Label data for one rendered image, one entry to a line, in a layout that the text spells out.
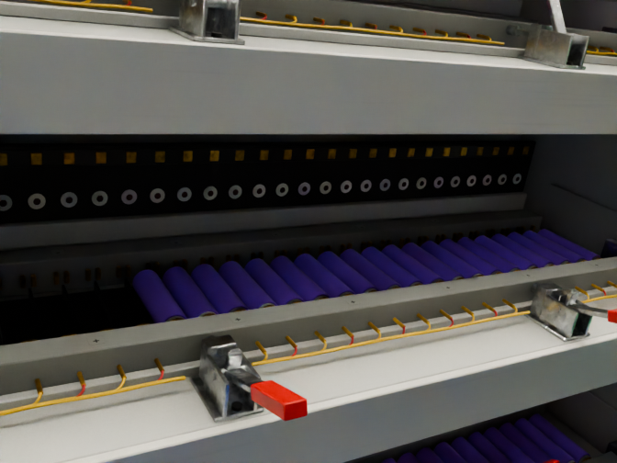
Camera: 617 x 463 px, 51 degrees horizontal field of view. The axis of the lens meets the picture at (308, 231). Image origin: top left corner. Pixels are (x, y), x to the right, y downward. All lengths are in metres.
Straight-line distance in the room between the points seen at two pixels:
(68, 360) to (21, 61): 0.15
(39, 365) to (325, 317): 0.17
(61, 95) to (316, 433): 0.22
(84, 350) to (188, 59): 0.16
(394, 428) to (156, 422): 0.15
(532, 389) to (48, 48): 0.37
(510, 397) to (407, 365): 0.09
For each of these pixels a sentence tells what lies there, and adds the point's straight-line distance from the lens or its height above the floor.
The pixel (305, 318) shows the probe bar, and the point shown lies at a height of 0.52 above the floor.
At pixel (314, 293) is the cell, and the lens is 0.45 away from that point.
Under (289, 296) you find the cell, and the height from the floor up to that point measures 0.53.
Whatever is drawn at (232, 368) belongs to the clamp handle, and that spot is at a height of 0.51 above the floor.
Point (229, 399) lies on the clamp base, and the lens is 0.37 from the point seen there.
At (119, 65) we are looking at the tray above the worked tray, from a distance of 0.32.
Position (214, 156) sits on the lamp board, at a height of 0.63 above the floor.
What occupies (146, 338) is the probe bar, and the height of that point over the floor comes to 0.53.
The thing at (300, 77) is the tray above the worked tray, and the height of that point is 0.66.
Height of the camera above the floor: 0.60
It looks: 4 degrees down
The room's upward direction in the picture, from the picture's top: 3 degrees counter-clockwise
